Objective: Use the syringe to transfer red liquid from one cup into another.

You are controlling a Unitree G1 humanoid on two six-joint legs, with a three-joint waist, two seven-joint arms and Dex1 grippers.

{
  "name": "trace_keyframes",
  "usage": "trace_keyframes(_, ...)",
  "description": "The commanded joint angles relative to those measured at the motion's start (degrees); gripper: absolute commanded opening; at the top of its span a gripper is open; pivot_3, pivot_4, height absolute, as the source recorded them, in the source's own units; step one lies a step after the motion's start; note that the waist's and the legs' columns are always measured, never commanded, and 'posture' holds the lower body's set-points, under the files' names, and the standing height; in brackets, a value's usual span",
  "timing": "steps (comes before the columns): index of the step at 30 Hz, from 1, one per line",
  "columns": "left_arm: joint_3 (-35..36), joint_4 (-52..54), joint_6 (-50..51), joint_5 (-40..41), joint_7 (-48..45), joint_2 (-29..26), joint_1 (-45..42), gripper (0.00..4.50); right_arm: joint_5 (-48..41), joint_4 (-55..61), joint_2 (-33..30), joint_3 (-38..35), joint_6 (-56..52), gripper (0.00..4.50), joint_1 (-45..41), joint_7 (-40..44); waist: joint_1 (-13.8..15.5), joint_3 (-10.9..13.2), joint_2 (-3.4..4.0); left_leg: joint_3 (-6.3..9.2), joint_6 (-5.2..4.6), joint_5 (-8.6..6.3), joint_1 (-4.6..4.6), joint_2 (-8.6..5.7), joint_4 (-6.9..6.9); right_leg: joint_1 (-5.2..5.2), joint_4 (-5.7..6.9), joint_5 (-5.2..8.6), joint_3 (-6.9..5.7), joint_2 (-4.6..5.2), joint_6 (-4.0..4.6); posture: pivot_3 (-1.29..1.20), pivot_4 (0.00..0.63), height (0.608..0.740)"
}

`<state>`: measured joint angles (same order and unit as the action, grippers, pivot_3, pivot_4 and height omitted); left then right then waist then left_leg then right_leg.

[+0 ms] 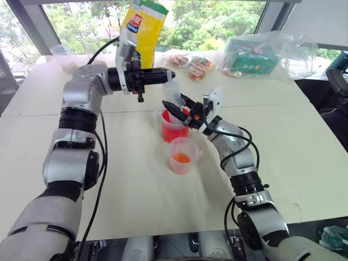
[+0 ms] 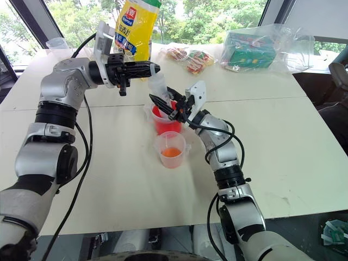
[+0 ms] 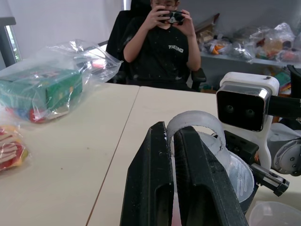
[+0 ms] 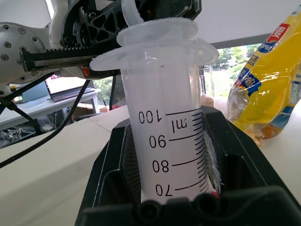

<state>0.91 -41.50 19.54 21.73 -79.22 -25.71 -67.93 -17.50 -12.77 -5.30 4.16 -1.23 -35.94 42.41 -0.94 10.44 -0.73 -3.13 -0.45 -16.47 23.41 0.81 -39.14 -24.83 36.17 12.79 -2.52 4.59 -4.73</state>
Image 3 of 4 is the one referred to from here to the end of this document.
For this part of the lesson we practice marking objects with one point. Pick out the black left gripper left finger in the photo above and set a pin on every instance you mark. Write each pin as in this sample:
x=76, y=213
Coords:
x=148, y=179

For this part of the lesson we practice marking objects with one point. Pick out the bag of colourful toys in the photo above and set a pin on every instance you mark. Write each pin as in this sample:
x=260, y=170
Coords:
x=11, y=148

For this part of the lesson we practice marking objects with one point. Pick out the large clear plastic bag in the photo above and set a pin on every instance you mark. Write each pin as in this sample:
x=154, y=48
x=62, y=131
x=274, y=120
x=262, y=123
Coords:
x=58, y=70

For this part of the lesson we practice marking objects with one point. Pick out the clear plastic cup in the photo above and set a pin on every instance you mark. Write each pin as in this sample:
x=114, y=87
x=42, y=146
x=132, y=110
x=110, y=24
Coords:
x=275, y=214

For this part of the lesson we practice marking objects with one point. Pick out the black window frame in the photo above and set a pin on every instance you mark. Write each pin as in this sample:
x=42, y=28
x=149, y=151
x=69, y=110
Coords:
x=8, y=42

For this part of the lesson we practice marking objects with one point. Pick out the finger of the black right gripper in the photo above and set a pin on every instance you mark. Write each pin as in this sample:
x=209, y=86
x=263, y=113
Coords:
x=270, y=180

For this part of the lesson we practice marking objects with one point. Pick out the person in black T-shirt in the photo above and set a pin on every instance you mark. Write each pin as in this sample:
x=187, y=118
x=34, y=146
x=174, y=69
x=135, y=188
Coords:
x=160, y=54

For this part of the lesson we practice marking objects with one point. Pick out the translucent plastic measuring cup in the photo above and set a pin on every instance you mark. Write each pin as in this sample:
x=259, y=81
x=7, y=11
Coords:
x=207, y=120

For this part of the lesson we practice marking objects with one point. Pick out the clear bag with dark items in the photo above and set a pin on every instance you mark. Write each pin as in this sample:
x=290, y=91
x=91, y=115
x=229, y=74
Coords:
x=242, y=53

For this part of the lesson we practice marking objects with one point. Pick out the person's right hand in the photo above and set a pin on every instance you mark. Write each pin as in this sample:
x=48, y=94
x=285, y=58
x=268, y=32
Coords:
x=156, y=17

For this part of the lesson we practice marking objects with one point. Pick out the brown cardboard piece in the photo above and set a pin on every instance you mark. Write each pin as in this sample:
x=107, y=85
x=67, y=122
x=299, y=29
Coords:
x=208, y=22

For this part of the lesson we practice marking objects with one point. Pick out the person's left hand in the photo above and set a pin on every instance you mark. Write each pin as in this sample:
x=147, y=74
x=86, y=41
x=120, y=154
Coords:
x=187, y=22

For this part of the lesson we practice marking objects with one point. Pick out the green cardboard box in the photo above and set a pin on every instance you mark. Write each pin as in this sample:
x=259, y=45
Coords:
x=35, y=89

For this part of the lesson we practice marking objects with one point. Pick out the black handheld device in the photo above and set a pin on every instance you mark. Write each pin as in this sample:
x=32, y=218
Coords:
x=172, y=17

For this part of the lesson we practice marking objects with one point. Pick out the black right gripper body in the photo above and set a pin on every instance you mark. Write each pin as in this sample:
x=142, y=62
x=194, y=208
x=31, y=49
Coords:
x=240, y=146

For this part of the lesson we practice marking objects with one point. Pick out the grey shelf board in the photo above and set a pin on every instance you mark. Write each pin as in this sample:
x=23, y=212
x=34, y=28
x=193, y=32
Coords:
x=258, y=61

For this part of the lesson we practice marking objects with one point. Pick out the black office chair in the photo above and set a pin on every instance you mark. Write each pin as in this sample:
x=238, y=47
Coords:
x=117, y=30

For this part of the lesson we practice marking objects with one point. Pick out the large clear bag of toys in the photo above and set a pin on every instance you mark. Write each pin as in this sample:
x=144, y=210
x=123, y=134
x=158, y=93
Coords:
x=272, y=42

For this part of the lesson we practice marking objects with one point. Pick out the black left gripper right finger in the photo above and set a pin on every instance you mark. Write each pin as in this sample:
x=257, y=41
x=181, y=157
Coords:
x=207, y=188

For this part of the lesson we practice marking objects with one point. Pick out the clear bag with orange items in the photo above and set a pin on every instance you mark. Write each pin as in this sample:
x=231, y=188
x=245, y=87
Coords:
x=217, y=46

